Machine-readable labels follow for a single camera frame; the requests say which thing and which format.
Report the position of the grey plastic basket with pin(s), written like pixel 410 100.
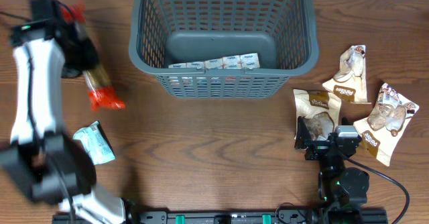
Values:
pixel 281 32

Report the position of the orange cookie package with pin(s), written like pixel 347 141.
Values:
pixel 100 90

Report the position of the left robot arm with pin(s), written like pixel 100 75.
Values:
pixel 43 161

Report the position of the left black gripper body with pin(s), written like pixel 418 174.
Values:
pixel 81 51

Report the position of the beige Pantree snack bag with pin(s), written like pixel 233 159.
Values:
pixel 320 111

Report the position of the white tissue multipack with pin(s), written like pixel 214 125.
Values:
pixel 236 62

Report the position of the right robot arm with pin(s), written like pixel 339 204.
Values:
pixel 342 189

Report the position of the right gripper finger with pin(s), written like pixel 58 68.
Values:
pixel 302 134
pixel 345 121

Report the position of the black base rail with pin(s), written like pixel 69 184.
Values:
pixel 365 216

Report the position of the teal wipes packet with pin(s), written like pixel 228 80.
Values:
pixel 95 144

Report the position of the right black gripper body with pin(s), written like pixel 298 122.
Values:
pixel 316 149

